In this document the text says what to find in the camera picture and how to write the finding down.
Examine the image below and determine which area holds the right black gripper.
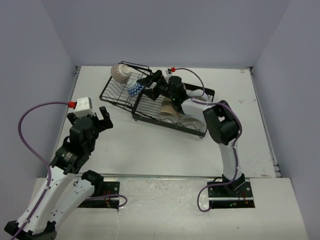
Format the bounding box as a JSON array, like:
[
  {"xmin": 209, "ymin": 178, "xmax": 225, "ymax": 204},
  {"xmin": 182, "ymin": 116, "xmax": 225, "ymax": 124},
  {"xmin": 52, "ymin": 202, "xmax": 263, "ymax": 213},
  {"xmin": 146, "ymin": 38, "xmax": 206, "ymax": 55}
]
[{"xmin": 137, "ymin": 70, "xmax": 176, "ymax": 102}]

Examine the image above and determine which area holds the blue zigzag patterned bowl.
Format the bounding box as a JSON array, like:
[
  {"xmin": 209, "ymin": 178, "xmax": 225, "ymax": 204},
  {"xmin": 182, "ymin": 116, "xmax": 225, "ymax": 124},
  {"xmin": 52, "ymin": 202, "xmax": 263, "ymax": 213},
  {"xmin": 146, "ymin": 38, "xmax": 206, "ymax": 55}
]
[{"xmin": 127, "ymin": 79, "xmax": 146, "ymax": 97}]

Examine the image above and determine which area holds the tan bowl with leaf motif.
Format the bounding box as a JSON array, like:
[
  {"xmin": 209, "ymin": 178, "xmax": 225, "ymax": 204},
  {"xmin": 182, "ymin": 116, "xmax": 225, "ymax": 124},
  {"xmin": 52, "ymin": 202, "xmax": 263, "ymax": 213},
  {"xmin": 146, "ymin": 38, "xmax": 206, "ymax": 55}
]
[{"xmin": 157, "ymin": 105, "xmax": 183, "ymax": 124}]

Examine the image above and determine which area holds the brown dotted white bowl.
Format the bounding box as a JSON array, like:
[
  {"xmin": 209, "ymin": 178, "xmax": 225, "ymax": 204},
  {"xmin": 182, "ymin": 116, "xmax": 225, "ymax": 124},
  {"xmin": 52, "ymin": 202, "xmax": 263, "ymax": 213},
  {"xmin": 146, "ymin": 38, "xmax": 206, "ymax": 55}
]
[{"xmin": 110, "ymin": 63, "xmax": 131, "ymax": 84}]

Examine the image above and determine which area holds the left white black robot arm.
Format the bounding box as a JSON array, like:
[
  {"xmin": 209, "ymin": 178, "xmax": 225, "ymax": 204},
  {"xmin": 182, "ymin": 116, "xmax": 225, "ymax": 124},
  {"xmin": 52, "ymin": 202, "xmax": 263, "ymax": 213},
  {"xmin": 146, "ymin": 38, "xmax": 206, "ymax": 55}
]
[{"xmin": 4, "ymin": 106, "xmax": 113, "ymax": 240}]

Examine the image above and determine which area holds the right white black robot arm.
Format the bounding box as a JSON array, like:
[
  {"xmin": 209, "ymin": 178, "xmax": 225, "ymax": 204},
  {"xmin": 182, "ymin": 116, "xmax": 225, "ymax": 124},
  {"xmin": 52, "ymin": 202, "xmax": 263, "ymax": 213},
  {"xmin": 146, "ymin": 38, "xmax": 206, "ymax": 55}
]
[{"xmin": 137, "ymin": 67, "xmax": 245, "ymax": 197}]

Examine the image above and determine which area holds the plain tan bowl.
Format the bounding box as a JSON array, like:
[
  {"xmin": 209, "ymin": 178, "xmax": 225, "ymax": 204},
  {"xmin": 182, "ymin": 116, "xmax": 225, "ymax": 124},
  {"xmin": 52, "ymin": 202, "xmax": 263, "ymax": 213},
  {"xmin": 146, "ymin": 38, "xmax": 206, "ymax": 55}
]
[{"xmin": 161, "ymin": 97, "xmax": 172, "ymax": 107}]

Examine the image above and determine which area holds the far white bowl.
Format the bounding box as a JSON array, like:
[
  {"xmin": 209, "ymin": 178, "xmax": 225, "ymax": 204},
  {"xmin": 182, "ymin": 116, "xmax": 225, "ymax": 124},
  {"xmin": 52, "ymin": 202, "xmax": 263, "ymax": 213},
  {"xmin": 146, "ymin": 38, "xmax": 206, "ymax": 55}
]
[{"xmin": 188, "ymin": 89, "xmax": 209, "ymax": 102}]

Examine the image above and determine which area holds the near white bowl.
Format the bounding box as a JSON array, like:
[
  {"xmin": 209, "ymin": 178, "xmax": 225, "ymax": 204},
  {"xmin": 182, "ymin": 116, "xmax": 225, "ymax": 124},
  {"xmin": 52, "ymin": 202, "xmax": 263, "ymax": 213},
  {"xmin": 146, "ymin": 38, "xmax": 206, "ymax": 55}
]
[{"xmin": 180, "ymin": 114, "xmax": 204, "ymax": 130}]

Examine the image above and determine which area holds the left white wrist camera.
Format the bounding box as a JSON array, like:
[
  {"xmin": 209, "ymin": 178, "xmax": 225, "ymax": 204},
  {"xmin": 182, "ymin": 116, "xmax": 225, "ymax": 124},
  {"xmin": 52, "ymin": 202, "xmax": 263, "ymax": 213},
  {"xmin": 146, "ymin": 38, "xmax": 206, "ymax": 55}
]
[{"xmin": 74, "ymin": 97, "xmax": 95, "ymax": 118}]

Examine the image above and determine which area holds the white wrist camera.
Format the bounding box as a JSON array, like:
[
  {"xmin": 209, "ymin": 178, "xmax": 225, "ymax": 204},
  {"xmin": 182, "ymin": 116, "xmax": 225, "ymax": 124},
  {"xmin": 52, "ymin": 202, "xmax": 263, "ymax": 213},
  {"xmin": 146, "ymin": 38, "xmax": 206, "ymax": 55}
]
[
  {"xmin": 74, "ymin": 97, "xmax": 95, "ymax": 118},
  {"xmin": 164, "ymin": 68, "xmax": 173, "ymax": 82}
]

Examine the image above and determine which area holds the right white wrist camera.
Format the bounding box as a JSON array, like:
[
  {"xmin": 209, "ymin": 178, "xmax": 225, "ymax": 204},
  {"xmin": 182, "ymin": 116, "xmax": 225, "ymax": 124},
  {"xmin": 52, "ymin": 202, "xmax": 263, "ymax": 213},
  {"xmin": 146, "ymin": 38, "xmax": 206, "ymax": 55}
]
[{"xmin": 164, "ymin": 68, "xmax": 173, "ymax": 82}]

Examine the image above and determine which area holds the black wire dish rack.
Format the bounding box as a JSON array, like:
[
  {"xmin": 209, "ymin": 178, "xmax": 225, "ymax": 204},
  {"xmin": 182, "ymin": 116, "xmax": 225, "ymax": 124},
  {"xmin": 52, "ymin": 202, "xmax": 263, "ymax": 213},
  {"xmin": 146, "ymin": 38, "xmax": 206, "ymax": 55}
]
[{"xmin": 99, "ymin": 61, "xmax": 207, "ymax": 139}]

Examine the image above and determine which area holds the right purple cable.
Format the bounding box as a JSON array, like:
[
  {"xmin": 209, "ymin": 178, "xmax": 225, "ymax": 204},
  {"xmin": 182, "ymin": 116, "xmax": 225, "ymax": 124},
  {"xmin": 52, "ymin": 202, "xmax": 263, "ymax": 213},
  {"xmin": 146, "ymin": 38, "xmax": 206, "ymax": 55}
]
[{"xmin": 174, "ymin": 67, "xmax": 243, "ymax": 213}]

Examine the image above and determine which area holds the purple cable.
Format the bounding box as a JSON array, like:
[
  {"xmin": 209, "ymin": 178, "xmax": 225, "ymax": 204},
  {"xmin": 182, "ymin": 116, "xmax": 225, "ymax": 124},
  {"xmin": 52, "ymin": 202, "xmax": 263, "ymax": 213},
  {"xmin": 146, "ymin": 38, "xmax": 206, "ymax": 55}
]
[
  {"xmin": 9, "ymin": 100, "xmax": 128, "ymax": 240},
  {"xmin": 174, "ymin": 67, "xmax": 243, "ymax": 213}
]

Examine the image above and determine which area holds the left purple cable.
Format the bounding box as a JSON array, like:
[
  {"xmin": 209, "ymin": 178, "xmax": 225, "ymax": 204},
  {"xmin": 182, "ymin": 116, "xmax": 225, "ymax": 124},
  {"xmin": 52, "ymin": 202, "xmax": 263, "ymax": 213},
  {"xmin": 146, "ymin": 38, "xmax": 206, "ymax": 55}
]
[{"xmin": 9, "ymin": 100, "xmax": 128, "ymax": 240}]

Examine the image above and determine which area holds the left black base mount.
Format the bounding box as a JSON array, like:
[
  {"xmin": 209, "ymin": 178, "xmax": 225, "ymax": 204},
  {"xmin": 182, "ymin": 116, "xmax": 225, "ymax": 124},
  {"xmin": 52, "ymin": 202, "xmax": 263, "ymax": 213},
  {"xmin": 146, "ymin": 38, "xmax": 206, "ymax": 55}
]
[{"xmin": 78, "ymin": 181, "xmax": 120, "ymax": 210}]

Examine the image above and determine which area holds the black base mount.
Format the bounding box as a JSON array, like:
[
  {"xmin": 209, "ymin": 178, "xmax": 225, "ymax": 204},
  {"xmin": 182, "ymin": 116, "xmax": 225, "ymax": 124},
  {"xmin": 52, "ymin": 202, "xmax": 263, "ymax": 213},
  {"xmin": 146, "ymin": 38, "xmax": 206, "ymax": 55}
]
[
  {"xmin": 78, "ymin": 181, "xmax": 120, "ymax": 210},
  {"xmin": 208, "ymin": 179, "xmax": 256, "ymax": 209}
]

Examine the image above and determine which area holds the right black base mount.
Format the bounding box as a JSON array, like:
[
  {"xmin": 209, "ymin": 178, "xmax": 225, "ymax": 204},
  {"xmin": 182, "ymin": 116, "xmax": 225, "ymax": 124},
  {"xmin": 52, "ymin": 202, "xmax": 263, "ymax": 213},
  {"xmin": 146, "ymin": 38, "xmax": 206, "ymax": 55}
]
[{"xmin": 208, "ymin": 179, "xmax": 256, "ymax": 209}]

